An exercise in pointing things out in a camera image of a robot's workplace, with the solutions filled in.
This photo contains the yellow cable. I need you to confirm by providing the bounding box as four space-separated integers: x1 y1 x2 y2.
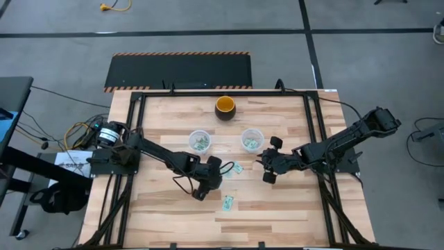
64 121 94 147

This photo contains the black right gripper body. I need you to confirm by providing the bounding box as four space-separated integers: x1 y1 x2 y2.
267 151 296 173

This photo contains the grey stand leg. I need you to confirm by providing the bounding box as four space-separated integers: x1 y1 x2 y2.
411 121 444 142

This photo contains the black floor cable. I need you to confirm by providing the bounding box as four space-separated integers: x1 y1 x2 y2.
31 85 111 109

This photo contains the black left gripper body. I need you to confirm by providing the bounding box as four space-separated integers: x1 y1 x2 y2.
194 166 221 190

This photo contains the clear plastic cup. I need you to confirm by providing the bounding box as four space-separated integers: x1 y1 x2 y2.
187 129 212 156
240 127 265 153

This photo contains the black aluminium table frame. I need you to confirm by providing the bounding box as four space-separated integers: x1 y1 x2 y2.
78 88 379 250

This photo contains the black hazard-striped floor mat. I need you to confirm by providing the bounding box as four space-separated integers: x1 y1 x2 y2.
103 51 253 94

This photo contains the white printed paper sheet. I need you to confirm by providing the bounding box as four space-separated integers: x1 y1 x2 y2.
48 151 94 188

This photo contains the brown mug with yellow inside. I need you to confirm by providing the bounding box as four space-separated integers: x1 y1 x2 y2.
214 95 237 122

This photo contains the yellow extension cord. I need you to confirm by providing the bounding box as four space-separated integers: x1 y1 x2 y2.
99 0 133 13

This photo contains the black bag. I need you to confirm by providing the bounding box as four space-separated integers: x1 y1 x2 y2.
29 183 89 215

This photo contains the dark grey desk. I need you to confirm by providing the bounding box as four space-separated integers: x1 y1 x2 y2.
0 76 94 241

